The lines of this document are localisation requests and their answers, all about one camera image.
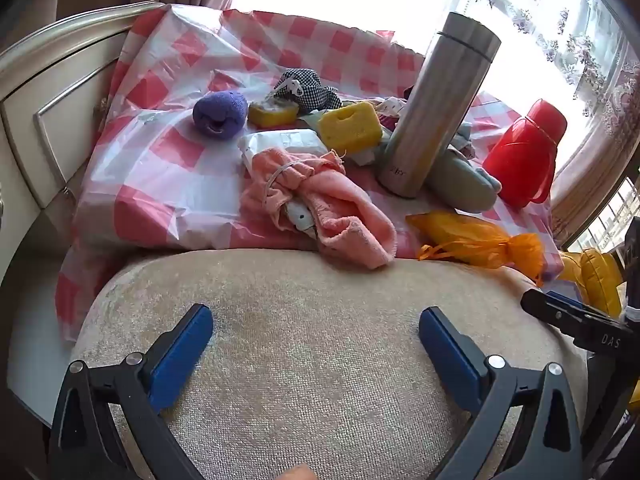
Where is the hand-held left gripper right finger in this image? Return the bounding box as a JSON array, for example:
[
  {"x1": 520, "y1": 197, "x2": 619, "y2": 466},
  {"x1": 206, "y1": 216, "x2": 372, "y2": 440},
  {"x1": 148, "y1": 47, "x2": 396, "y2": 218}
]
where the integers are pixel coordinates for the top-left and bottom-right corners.
[{"x1": 419, "y1": 306, "x2": 583, "y2": 480}]

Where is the purple plush ball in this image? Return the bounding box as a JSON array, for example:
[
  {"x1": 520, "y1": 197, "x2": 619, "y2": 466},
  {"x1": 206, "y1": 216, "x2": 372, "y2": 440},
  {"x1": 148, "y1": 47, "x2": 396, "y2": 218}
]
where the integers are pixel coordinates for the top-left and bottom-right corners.
[{"x1": 192, "y1": 90, "x2": 249, "y2": 140}]

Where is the pink patterned curtain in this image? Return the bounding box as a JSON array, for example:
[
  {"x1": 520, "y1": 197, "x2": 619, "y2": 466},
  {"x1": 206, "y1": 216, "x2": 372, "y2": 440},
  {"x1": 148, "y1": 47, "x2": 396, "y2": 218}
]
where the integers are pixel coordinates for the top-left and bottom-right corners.
[{"x1": 550, "y1": 60, "x2": 640, "y2": 251}]

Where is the stainless steel thermos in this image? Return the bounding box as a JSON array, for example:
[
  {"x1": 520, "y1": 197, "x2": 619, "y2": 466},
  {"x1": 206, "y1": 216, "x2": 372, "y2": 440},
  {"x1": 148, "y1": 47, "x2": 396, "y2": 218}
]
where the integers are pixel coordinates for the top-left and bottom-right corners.
[{"x1": 377, "y1": 11, "x2": 502, "y2": 199}]

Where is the light blue towel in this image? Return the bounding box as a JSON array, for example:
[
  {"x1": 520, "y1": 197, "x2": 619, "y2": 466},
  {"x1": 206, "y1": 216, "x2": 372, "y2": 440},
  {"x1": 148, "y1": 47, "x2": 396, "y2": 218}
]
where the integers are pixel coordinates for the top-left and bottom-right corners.
[{"x1": 475, "y1": 165, "x2": 503, "y2": 195}]

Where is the pink white checkered tablecloth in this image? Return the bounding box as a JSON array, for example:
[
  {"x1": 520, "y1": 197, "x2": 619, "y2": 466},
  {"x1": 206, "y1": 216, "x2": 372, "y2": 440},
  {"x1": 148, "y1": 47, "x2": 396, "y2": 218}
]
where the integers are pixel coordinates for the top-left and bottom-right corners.
[{"x1": 54, "y1": 4, "x2": 566, "y2": 346}]

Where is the white plastic packet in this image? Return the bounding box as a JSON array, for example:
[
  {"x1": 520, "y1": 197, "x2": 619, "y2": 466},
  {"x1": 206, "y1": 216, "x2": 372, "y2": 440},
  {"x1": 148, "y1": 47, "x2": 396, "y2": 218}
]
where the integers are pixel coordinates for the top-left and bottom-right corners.
[{"x1": 237, "y1": 129, "x2": 331, "y2": 173}]

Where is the orange organza bag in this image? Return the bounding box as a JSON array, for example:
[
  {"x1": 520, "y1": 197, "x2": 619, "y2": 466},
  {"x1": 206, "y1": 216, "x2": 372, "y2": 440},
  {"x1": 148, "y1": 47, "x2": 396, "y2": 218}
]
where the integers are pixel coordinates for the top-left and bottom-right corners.
[{"x1": 406, "y1": 211, "x2": 546, "y2": 286}]

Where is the pink towel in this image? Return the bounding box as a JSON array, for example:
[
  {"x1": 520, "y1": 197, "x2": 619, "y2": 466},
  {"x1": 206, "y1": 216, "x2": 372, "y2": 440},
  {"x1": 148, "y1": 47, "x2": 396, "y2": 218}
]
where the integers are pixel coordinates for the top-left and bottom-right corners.
[{"x1": 240, "y1": 147, "x2": 398, "y2": 269}]

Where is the red thermos jug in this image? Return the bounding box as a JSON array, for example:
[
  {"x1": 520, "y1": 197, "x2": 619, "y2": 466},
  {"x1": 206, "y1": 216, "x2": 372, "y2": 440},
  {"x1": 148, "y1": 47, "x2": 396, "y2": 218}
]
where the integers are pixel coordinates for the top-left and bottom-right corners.
[{"x1": 482, "y1": 98, "x2": 568, "y2": 209}]

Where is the white floral pouch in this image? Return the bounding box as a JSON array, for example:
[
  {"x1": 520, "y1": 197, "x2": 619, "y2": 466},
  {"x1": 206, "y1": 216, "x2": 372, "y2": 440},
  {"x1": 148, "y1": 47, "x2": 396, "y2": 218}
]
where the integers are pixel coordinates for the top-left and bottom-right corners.
[{"x1": 375, "y1": 96, "x2": 408, "y2": 118}]

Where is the large yellow sponge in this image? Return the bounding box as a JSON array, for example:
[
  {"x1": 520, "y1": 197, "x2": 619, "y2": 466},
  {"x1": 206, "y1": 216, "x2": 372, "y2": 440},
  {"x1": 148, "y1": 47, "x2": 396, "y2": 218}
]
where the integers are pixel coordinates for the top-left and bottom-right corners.
[{"x1": 318, "y1": 101, "x2": 384, "y2": 157}]

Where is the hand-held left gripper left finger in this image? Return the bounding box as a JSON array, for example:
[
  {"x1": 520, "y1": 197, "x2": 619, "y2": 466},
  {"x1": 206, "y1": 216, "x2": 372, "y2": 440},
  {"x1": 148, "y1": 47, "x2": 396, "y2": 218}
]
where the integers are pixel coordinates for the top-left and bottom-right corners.
[{"x1": 49, "y1": 304, "x2": 215, "y2": 480}]

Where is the cream cabinet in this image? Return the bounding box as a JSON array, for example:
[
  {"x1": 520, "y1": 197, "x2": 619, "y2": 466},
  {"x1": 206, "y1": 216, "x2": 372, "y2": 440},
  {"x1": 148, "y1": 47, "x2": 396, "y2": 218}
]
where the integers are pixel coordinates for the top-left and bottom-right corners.
[{"x1": 0, "y1": 1, "x2": 166, "y2": 281}]

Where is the small white object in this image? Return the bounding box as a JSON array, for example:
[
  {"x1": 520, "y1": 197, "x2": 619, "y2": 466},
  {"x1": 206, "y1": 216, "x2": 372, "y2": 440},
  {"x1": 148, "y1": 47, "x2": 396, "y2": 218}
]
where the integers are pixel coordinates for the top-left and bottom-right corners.
[{"x1": 284, "y1": 200, "x2": 320, "y2": 237}]

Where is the sage green soft pad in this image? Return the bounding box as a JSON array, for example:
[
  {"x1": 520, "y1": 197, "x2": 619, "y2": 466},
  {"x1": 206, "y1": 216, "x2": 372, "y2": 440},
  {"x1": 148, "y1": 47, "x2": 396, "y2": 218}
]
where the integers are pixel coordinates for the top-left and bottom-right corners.
[{"x1": 425, "y1": 147, "x2": 502, "y2": 212}]

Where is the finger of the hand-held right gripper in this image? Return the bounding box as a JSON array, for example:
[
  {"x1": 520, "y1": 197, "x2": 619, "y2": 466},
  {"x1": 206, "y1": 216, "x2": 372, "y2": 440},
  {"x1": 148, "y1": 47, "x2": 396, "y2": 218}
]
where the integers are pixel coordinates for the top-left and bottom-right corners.
[{"x1": 520, "y1": 288, "x2": 626, "y2": 358}]

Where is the person's left hand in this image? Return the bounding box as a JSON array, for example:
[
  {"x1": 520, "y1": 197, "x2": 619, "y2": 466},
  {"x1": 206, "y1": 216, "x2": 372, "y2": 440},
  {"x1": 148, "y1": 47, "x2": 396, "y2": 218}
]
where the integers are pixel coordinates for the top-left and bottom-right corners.
[{"x1": 278, "y1": 462, "x2": 317, "y2": 480}]

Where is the black white checkered pouch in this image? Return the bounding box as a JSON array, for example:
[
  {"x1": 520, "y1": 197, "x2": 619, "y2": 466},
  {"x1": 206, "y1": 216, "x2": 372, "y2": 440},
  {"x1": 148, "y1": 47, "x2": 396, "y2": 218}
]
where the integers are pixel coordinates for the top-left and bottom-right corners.
[{"x1": 272, "y1": 68, "x2": 343, "y2": 113}]

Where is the sheer floral lace curtain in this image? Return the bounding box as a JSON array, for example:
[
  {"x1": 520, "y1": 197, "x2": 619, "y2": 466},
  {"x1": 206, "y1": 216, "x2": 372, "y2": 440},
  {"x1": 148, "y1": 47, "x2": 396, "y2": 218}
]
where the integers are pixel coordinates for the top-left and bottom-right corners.
[{"x1": 400, "y1": 0, "x2": 640, "y2": 201}]

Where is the yellow leather sofa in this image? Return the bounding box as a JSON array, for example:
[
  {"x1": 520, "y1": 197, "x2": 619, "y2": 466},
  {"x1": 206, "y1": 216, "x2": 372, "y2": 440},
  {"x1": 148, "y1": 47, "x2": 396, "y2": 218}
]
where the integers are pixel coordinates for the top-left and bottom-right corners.
[{"x1": 557, "y1": 247, "x2": 626, "y2": 318}]

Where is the small yellow sponge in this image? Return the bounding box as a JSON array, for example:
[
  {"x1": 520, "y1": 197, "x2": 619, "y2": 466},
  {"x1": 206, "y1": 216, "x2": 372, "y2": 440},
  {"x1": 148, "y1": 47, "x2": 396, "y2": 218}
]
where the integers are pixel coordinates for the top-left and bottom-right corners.
[{"x1": 247, "y1": 99, "x2": 301, "y2": 129}]

